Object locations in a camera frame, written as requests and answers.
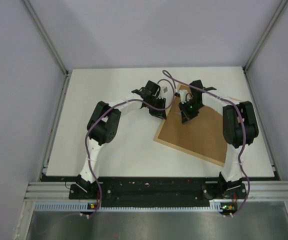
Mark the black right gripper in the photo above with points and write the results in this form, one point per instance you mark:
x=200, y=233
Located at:
x=185, y=115

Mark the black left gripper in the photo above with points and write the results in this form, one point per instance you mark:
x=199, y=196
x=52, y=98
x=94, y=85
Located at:
x=161, y=114

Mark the wooden picture frame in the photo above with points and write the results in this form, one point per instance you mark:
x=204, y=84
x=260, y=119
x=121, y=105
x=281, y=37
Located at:
x=201, y=137

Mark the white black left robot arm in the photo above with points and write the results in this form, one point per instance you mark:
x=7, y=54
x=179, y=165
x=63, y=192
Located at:
x=103, y=125

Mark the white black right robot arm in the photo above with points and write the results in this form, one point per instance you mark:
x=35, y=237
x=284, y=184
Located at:
x=239, y=129

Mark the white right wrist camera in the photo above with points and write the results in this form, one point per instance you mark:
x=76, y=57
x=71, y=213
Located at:
x=184, y=95

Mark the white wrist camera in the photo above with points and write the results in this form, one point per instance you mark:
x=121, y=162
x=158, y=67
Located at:
x=163, y=92
x=184, y=95

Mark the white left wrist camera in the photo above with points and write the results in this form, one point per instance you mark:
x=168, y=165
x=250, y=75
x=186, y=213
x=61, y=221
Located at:
x=163, y=92

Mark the aluminium right table rail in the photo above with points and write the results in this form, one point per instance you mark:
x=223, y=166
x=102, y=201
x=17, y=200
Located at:
x=266, y=138

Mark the aluminium table rail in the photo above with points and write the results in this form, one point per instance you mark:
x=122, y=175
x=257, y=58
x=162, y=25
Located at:
x=266, y=138
x=53, y=128

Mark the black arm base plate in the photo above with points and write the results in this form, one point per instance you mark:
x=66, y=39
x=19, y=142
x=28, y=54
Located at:
x=108, y=188

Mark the white slotted cable duct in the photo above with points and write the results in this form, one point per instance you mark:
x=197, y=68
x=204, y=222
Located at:
x=88, y=207

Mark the aluminium left table rail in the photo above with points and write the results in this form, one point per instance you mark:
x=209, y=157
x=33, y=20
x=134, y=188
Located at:
x=53, y=128

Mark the aluminium front rail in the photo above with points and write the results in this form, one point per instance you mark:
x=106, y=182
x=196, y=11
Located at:
x=260, y=191

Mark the aluminium right corner post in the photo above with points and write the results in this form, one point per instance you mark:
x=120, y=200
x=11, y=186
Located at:
x=278, y=13

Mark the aluminium corner post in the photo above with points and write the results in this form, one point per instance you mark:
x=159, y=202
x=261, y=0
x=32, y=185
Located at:
x=44, y=36
x=278, y=13

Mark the aluminium left corner post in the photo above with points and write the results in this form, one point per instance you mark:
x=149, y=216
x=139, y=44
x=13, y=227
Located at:
x=44, y=36

